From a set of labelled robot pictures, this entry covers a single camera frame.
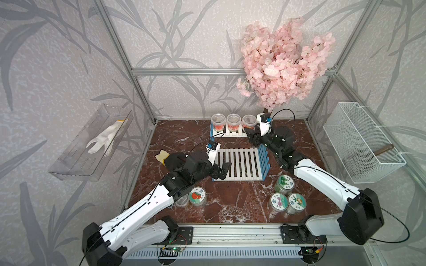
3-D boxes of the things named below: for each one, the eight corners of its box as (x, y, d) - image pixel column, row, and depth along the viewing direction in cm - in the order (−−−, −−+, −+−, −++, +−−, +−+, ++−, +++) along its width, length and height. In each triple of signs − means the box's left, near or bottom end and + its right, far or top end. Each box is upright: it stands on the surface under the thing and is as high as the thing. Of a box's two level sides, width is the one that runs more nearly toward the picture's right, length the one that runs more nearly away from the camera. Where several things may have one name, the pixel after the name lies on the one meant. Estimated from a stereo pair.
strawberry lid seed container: (190, 208, 83) (187, 202, 76) (192, 193, 88) (190, 186, 81) (205, 208, 83) (204, 202, 76) (206, 193, 88) (205, 186, 81)
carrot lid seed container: (285, 214, 81) (290, 209, 74) (282, 198, 85) (286, 193, 79) (302, 214, 81) (309, 209, 74) (298, 198, 85) (303, 193, 79)
